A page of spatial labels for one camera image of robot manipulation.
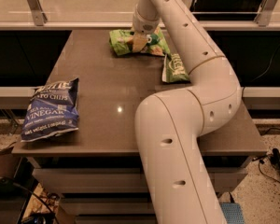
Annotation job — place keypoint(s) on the blue perforated mat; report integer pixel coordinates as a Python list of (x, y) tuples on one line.
[(233, 213)]

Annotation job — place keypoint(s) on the black monitor in background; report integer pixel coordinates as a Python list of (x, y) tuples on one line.
[(225, 10)]

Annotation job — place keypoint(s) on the left metal railing post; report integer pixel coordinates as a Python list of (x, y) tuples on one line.
[(38, 15)]

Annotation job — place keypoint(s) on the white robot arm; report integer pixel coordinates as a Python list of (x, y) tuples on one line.
[(168, 123)]

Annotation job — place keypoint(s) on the metal railing post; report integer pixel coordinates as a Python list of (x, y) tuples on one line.
[(38, 15), (266, 10)]

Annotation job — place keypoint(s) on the blue kettle chip bag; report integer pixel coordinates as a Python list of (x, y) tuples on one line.
[(52, 111)]

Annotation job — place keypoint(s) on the right metal railing post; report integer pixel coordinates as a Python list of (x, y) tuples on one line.
[(266, 10)]

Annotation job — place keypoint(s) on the green jalapeno chip bag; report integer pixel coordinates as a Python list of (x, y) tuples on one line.
[(174, 69)]

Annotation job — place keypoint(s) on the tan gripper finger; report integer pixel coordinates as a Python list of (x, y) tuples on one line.
[(139, 41)]

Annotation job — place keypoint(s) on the green rice chip bag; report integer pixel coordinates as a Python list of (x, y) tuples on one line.
[(121, 41)]

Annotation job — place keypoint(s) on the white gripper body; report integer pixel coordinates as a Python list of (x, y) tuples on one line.
[(144, 25)]

